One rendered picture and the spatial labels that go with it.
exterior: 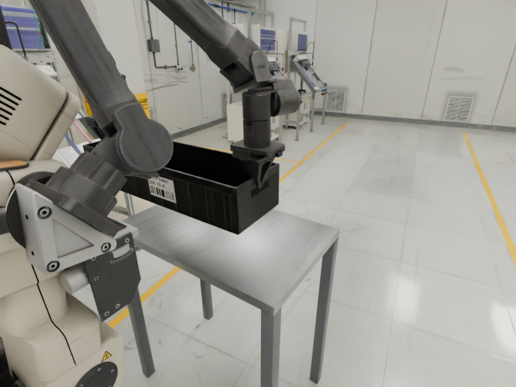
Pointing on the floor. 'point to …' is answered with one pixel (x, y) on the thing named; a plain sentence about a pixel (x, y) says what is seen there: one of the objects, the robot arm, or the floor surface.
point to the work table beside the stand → (243, 272)
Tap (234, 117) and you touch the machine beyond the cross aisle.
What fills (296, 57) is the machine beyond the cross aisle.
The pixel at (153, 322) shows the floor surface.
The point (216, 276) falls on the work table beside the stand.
